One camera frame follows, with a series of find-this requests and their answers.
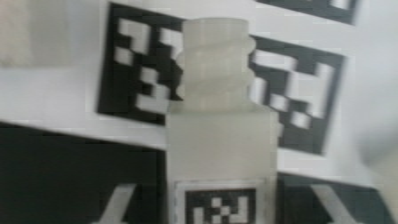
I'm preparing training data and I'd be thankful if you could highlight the white table leg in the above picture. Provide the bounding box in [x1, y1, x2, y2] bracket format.
[164, 17, 281, 224]

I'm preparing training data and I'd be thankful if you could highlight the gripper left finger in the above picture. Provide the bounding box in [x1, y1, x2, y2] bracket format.
[91, 183, 137, 224]

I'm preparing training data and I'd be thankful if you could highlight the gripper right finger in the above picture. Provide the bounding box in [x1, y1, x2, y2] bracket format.
[311, 185, 365, 224]

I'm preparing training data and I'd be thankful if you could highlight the paper sheet with markers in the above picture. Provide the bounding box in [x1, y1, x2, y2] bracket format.
[0, 0, 398, 186]

